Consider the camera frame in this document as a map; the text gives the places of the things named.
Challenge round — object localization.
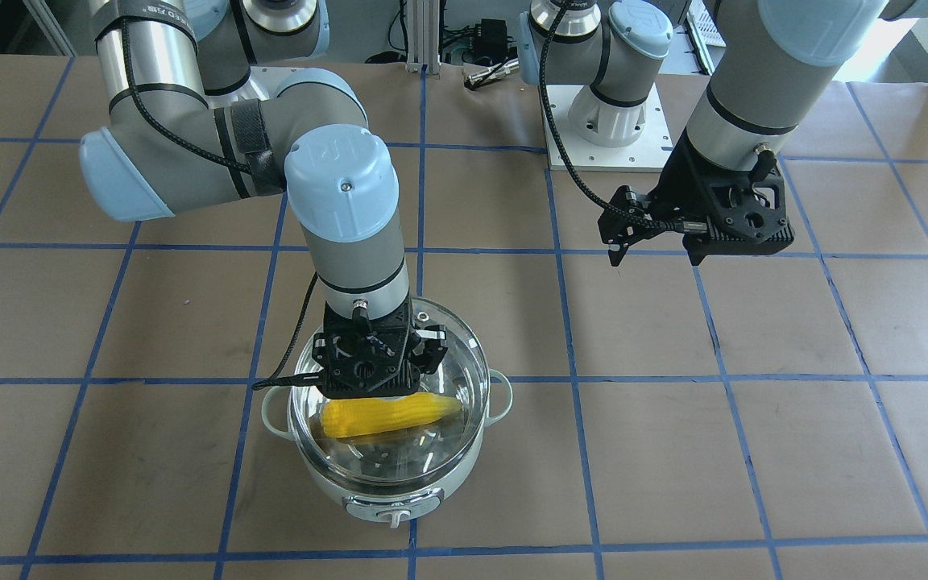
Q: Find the glass pot lid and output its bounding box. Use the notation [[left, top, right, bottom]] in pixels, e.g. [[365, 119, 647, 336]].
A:
[[286, 296, 490, 486]]

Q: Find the pale green cooking pot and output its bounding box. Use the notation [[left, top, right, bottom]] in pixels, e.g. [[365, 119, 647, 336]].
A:
[[261, 296, 513, 528]]

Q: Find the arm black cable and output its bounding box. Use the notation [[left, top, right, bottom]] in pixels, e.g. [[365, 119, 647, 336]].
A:
[[118, 16, 372, 392], [538, 0, 698, 234]]

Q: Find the aluminium frame post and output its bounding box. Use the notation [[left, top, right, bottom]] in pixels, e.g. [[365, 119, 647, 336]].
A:
[[404, 0, 442, 77]]

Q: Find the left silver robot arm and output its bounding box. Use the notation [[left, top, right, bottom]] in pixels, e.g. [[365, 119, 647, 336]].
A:
[[519, 1, 928, 267]]

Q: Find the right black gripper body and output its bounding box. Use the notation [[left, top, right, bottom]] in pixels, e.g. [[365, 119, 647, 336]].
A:
[[312, 311, 421, 400]]

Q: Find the yellow corn cob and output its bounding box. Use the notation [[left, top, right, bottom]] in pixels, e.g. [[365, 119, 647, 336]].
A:
[[321, 391, 462, 438]]

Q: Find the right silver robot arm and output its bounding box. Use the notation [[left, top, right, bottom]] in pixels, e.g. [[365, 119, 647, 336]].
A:
[[80, 1, 448, 400]]

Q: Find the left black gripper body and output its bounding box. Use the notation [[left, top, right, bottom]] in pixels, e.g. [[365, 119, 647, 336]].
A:
[[649, 135, 795, 267]]

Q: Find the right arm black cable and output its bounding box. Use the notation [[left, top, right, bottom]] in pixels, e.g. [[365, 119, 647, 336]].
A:
[[118, 16, 372, 392]]

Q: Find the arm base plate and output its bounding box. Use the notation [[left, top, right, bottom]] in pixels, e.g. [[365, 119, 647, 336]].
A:
[[548, 85, 673, 172]]

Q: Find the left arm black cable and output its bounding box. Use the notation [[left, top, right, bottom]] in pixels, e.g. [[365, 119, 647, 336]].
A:
[[538, 0, 698, 234]]

